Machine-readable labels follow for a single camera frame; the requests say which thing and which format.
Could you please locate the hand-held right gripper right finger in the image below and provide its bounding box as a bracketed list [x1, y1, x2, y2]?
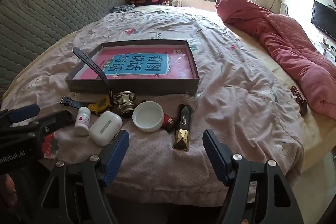
[202, 129, 305, 224]

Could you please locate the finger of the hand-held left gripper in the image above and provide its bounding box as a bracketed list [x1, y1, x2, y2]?
[14, 110, 73, 142]
[0, 104, 41, 128]

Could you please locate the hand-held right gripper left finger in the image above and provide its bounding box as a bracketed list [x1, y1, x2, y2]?
[34, 130, 130, 224]

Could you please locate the white pill bottle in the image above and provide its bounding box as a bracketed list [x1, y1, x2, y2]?
[75, 107, 91, 136]

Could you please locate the white earbuds case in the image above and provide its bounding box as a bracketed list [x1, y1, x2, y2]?
[89, 111, 123, 146]

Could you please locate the yellow and black wristwatch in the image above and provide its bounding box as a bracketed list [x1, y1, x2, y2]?
[61, 47, 114, 116]

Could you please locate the red and black lighter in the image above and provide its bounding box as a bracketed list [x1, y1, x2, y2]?
[163, 114, 176, 132]

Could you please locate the grey cardboard box tray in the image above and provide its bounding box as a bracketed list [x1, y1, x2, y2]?
[65, 39, 200, 96]

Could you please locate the person's left hand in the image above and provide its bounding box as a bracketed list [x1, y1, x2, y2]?
[0, 173, 18, 214]

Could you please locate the pink printed bed blanket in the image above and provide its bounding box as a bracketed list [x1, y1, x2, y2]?
[0, 5, 323, 203]

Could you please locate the pink and blue book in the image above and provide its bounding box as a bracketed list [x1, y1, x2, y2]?
[73, 48, 196, 80]

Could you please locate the grey quilted headboard cover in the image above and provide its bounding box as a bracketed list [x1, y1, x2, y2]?
[0, 0, 125, 98]

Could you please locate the small dark brown object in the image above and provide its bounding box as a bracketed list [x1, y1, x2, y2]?
[290, 86, 308, 116]

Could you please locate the cream bed sheet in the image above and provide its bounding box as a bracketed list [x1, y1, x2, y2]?
[228, 25, 331, 151]

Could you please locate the dark patterned cloth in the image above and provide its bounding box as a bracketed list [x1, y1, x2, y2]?
[109, 4, 135, 14]

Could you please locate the red quilted duvet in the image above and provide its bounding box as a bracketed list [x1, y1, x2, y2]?
[215, 0, 336, 121]

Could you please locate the cluttered white tv cabinet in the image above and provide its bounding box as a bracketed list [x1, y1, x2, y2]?
[312, 35, 336, 64]

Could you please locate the white metal rack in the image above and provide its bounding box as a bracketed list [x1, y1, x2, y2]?
[270, 0, 289, 16]

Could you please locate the black flat television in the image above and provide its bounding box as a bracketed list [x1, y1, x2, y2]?
[311, 0, 336, 41]

